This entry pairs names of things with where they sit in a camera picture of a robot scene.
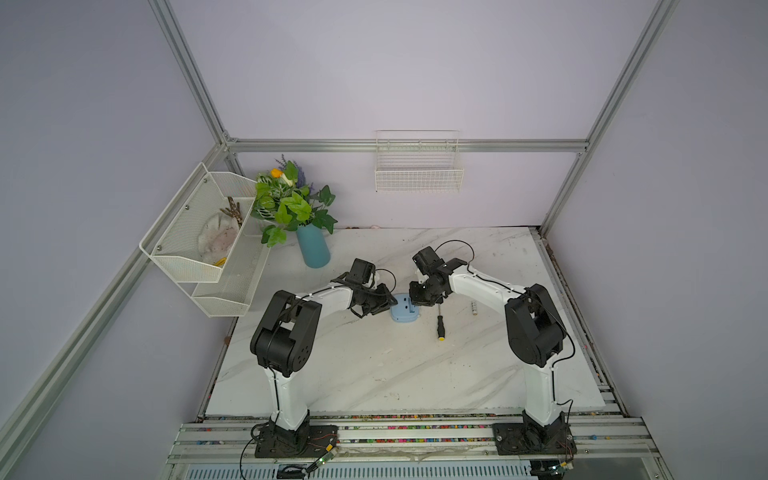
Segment black yellow screwdriver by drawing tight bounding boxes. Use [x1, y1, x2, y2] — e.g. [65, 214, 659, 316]
[437, 303, 446, 341]

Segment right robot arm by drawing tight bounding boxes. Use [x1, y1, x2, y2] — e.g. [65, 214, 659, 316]
[409, 247, 570, 428]

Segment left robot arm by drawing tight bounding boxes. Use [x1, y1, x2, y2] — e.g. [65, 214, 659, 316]
[250, 258, 397, 433]

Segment teal vase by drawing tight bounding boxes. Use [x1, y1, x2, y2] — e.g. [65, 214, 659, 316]
[296, 225, 331, 269]

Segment artificial green plant bouquet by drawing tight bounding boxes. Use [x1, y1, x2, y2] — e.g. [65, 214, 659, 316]
[251, 156, 338, 247]

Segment brown twigs in shelf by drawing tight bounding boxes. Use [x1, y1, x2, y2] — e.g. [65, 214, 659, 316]
[220, 197, 244, 228]

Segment white two-tier mesh shelf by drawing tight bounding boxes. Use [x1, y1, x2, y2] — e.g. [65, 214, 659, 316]
[139, 164, 269, 318]

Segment white wire wall basket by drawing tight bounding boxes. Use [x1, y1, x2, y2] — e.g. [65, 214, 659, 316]
[374, 130, 464, 193]

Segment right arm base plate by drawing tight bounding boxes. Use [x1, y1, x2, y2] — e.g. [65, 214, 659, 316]
[492, 423, 577, 458]

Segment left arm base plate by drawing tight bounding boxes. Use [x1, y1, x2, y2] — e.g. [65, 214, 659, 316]
[254, 425, 338, 459]

